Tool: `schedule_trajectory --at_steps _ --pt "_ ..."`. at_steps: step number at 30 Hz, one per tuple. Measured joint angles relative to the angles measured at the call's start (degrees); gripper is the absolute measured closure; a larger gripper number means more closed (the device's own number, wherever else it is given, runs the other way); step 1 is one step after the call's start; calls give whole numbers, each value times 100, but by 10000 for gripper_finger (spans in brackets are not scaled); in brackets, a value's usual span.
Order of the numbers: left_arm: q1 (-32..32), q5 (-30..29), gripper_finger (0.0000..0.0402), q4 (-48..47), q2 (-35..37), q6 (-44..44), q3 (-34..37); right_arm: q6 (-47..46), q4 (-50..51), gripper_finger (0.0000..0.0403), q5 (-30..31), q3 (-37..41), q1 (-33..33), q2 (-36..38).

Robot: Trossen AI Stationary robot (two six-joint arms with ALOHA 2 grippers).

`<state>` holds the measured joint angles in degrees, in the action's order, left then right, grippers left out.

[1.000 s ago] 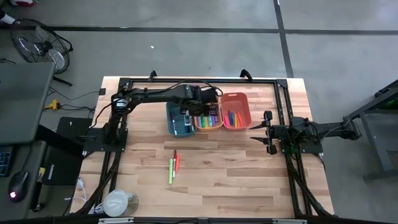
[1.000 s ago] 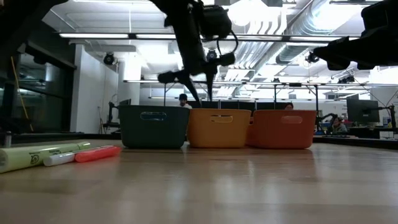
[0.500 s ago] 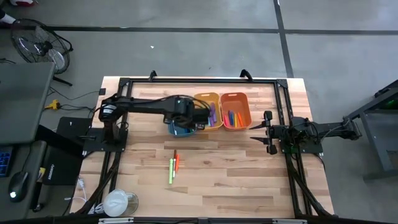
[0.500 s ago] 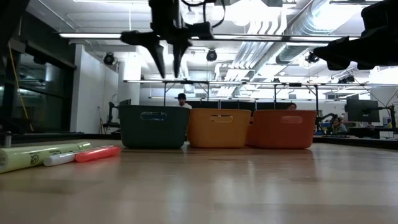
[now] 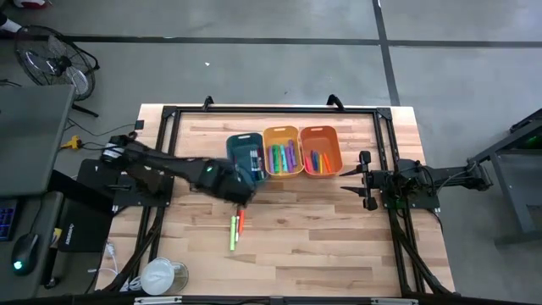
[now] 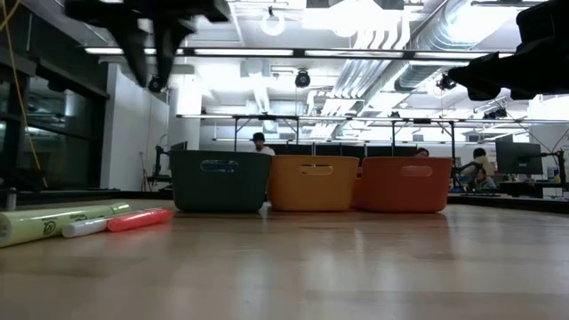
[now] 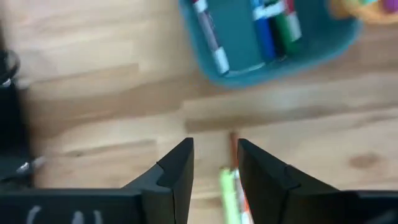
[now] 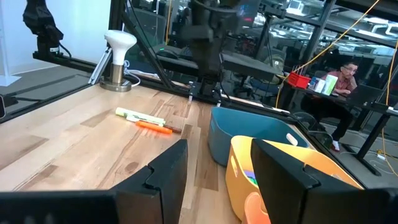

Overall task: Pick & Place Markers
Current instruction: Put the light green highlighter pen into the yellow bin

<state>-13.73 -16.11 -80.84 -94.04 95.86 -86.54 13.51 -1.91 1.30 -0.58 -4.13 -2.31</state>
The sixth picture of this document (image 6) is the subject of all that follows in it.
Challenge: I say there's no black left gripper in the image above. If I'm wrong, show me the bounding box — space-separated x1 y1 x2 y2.
64 0 230 88

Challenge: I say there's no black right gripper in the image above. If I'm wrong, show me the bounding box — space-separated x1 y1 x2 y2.
447 37 569 102

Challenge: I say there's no white globe ceiling lamp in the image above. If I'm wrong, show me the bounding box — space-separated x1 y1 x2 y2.
260 6 285 37

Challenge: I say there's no orange plastic bin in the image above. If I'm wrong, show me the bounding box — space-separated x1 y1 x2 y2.
353 156 453 213

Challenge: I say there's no dark teal plastic bin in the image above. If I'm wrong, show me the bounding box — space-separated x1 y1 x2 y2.
168 149 273 213

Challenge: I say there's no orange highlighter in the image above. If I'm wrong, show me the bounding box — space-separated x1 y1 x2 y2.
106 207 174 234

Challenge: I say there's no brown cap white marker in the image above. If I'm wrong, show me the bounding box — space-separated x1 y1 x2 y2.
60 216 112 239

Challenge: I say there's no yellow plastic bin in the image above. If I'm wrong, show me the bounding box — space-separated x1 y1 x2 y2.
268 155 360 212

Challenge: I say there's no yellow-green highlighter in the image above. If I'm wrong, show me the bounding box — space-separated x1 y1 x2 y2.
0 202 132 249

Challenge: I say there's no silver ventilation duct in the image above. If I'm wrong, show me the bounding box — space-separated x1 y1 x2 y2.
393 0 494 92

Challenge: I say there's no black overhead frame bar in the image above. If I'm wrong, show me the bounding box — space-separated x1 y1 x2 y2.
84 46 517 62

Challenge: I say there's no yellow cable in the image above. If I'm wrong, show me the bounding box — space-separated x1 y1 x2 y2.
0 0 49 190

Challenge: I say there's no black metal rack frame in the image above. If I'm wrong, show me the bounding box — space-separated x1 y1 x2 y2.
230 114 458 157

